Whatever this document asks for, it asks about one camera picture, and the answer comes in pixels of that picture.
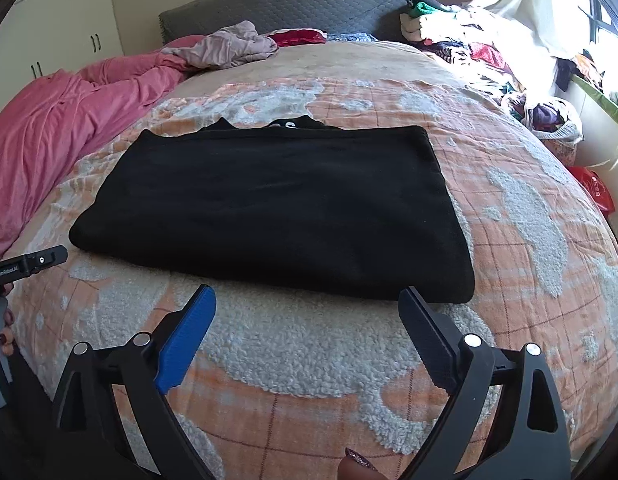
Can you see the pink duvet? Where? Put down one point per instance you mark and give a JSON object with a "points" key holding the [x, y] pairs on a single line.
{"points": [[49, 125]]}

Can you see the white knitted basket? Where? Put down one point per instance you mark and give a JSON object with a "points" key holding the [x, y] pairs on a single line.
{"points": [[564, 130]]}

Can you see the person's left hand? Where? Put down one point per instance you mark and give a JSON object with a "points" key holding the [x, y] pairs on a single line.
{"points": [[8, 335]]}

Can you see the mauve crumpled garment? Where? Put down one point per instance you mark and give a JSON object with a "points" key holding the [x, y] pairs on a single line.
{"points": [[229, 45]]}

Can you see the green plant leaves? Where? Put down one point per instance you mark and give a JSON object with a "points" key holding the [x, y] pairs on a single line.
{"points": [[614, 107]]}

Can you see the red plastic bag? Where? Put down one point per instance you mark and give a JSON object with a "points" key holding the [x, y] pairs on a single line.
{"points": [[596, 190]]}

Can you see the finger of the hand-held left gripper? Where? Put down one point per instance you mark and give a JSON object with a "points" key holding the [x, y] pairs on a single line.
{"points": [[46, 259]]}

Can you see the red cloth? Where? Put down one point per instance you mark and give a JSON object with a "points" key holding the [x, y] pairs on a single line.
{"points": [[299, 37]]}

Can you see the pile of mixed clothes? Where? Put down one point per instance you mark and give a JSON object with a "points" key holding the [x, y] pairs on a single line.
{"points": [[469, 45]]}

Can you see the person's right hand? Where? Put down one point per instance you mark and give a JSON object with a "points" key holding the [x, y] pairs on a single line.
{"points": [[356, 467]]}

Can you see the grey quilted headboard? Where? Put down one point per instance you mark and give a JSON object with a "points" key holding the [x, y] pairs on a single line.
{"points": [[289, 5]]}

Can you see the black sweater with orange cuffs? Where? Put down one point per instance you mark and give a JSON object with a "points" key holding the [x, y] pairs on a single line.
{"points": [[269, 210]]}

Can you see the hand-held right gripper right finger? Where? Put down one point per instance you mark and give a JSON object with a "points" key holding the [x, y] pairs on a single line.
{"points": [[429, 342]]}

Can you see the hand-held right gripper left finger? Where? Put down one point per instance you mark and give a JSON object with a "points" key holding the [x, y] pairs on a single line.
{"points": [[186, 340]]}

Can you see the blue patterned cloth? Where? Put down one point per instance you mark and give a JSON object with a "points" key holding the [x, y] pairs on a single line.
{"points": [[351, 37]]}

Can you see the window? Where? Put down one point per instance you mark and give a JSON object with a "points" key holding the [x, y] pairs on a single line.
{"points": [[601, 15]]}

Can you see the white curtain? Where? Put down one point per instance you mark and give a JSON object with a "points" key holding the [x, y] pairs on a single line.
{"points": [[534, 0]]}

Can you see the cream wardrobe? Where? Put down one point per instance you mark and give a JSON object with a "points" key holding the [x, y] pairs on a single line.
{"points": [[64, 15]]}

